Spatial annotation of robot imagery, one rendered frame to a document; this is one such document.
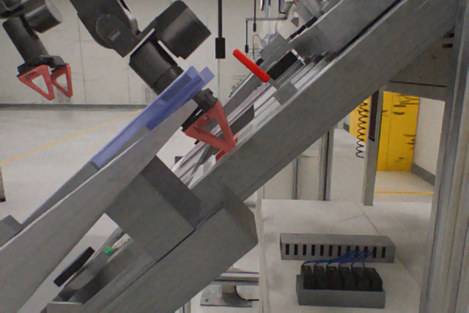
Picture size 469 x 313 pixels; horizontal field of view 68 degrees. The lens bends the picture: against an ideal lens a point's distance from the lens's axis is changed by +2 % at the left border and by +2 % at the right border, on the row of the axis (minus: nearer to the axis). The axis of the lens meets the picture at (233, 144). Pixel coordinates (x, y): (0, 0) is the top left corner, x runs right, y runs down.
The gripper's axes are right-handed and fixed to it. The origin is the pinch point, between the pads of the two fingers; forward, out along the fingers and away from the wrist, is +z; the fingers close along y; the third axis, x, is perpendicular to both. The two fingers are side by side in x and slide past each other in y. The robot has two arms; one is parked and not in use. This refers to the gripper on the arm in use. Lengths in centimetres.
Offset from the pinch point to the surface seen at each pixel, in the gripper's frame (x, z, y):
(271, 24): -70, -29, 458
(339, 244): 1.3, 37.0, 20.8
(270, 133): -6.9, 1.1, -10.1
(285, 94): -11.7, -1.0, -7.0
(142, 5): 90, -303, 872
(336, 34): -21.7, -2.3, -6.0
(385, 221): -10, 54, 44
